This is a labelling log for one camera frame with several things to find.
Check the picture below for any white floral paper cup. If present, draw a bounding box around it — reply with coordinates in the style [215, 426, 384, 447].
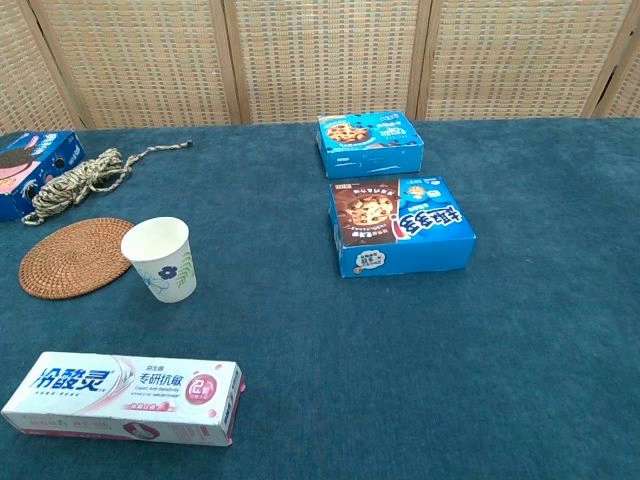
[120, 216, 198, 304]

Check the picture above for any round brown woven coaster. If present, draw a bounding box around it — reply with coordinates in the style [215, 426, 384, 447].
[18, 217, 136, 301]

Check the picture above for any light blue cookie box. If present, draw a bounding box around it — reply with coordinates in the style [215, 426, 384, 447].
[316, 110, 425, 180]

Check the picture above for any brown and blue cookie box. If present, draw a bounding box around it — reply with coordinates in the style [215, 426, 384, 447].
[328, 175, 477, 279]

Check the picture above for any dark teal table cloth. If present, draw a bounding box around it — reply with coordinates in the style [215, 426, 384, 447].
[0, 117, 640, 480]

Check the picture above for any woven bamboo folding screen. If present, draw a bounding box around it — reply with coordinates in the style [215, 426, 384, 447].
[0, 0, 640, 136]

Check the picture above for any white pink toothpaste box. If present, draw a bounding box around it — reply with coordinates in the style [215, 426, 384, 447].
[1, 351, 247, 448]

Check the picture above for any blue Oreo cookie box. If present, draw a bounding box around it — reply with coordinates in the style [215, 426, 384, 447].
[0, 130, 87, 224]

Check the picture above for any coiled braided rope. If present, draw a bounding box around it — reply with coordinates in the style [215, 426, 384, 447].
[21, 140, 195, 227]

